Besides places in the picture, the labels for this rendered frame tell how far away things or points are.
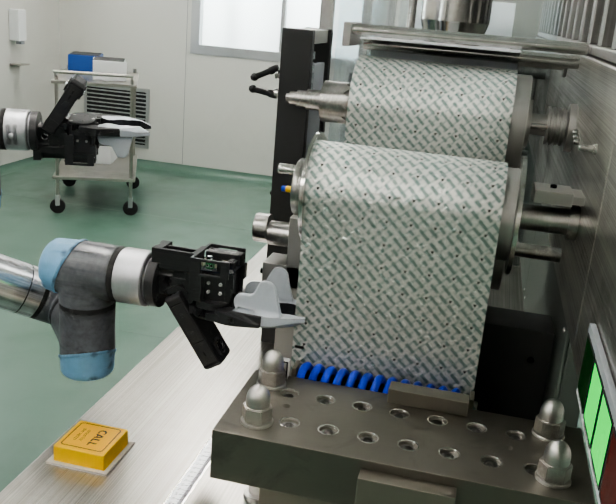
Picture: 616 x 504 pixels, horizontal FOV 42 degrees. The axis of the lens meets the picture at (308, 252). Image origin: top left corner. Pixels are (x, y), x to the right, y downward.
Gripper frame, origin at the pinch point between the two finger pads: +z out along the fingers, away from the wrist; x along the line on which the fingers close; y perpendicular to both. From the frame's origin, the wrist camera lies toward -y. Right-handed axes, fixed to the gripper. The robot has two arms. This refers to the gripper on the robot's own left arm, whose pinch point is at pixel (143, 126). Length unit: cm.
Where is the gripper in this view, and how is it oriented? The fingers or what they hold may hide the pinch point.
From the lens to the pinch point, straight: 152.8
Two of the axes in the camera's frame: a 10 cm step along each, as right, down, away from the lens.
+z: 9.9, 0.4, 1.5
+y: -1.0, 9.0, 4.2
